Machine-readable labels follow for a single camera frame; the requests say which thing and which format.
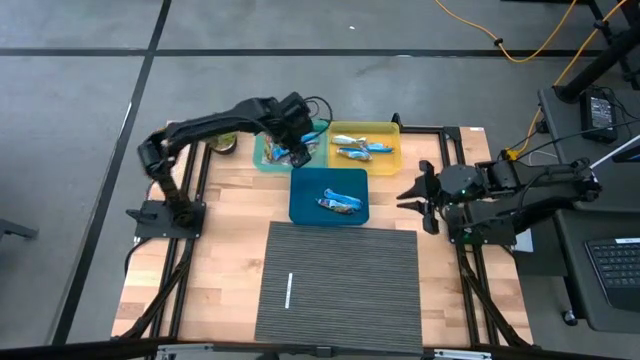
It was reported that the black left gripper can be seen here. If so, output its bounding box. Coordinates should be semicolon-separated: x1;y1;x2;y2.
279;116;314;170

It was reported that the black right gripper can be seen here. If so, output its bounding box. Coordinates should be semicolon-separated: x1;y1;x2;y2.
396;159;452;236

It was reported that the teal plastic bin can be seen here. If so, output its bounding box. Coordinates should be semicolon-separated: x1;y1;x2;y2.
252;119;330;175

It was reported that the blue plastic bin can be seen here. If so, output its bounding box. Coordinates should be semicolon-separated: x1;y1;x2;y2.
288;167;371;227

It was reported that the yellow plastic bin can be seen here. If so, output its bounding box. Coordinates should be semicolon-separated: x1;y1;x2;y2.
327;121;404;177

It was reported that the dark pot with green plant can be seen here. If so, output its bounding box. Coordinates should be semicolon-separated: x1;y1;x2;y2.
205;132;239;156

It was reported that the white paper sheet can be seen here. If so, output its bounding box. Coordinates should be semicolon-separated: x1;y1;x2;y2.
512;227;535;254

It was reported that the grey ribbed mat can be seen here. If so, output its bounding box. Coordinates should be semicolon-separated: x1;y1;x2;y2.
253;221;424;354

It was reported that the dark side desk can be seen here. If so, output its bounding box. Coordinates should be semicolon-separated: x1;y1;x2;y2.
537;85;640;335

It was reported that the white thin panel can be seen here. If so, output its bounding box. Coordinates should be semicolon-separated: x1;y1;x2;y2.
579;134;640;174

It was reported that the black power adapter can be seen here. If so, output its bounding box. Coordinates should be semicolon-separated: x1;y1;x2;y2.
579;88;619;144

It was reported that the black keyboard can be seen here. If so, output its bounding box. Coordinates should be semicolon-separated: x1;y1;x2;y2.
584;237;640;312

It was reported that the black desk leg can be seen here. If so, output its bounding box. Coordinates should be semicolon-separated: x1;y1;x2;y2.
552;22;640;105

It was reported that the dark furniture foot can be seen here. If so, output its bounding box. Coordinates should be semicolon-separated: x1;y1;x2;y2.
0;217;40;242

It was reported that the black left camera cable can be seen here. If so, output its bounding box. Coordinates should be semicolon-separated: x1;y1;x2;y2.
302;94;334;137

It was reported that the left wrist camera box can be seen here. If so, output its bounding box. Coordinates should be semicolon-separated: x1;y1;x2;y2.
278;91;310;124

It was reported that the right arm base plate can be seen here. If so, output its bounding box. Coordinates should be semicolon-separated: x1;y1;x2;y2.
446;214;517;246

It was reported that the black aluminium table frame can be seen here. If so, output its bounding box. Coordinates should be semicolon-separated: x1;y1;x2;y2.
112;112;534;351

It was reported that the yellow extension cable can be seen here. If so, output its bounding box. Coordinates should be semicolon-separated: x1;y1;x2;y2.
433;0;579;64
503;0;629;161

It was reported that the silver frame rail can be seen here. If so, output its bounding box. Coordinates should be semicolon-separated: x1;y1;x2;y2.
157;343;493;360

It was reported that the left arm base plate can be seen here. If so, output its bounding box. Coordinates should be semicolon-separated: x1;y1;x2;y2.
125;199;207;240

